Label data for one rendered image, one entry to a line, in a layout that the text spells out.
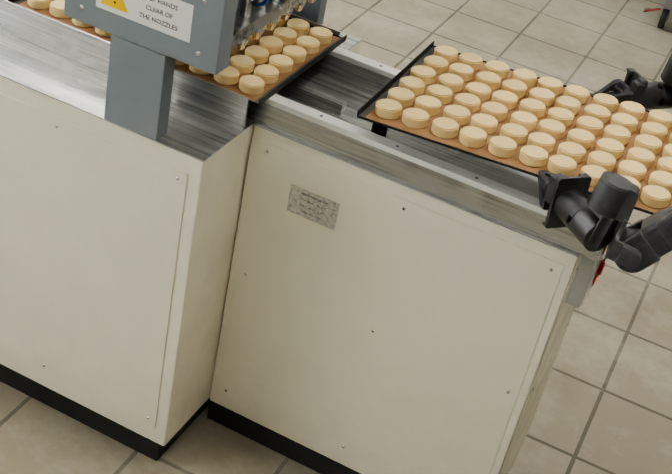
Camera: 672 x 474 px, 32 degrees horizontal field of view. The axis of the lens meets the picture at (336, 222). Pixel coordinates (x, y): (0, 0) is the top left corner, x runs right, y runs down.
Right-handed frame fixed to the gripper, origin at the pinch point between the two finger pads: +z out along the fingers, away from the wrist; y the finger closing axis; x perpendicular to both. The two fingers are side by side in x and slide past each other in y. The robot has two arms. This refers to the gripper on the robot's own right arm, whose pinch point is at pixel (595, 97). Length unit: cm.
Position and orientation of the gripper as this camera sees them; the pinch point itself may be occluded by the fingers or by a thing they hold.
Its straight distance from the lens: 245.8
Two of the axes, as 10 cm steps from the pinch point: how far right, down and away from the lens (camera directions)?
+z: -9.3, 0.7, -3.6
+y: 1.5, -8.3, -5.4
